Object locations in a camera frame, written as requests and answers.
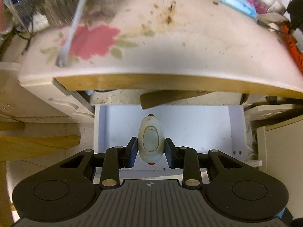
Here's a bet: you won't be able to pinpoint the black cloth item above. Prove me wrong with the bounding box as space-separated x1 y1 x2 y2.
287 0 303 31

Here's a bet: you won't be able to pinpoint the blue tissue pack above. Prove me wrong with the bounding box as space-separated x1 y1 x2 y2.
218 0 258 19

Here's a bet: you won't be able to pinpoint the white oval device red ends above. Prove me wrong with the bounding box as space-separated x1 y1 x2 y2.
138 114 165 165

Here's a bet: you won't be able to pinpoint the grey flat cable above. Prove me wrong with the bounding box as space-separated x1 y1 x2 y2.
55 0 94 68

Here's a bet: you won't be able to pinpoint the white drawer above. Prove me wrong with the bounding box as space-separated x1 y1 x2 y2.
244 104 302 121
93 104 252 185

